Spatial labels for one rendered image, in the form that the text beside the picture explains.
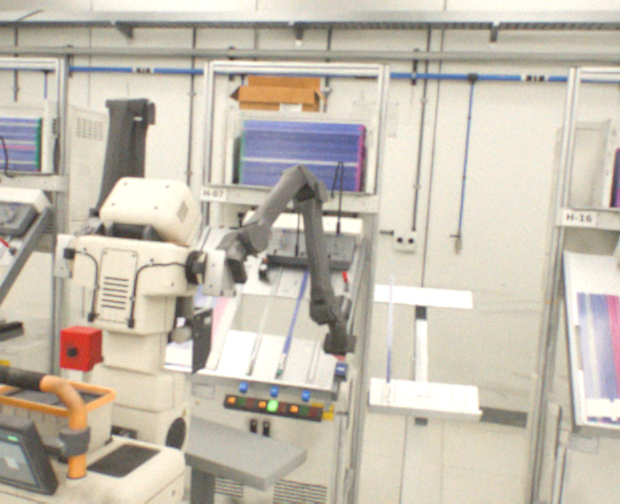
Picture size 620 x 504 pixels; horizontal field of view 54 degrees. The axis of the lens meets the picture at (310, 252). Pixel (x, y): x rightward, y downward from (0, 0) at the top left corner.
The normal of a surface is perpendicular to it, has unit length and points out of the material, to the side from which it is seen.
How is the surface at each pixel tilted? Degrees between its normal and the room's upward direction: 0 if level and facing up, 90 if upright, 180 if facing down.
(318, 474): 90
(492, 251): 90
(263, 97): 80
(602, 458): 90
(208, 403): 90
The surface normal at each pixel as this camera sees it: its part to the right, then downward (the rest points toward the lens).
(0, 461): -0.32, 0.49
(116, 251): -0.31, -0.07
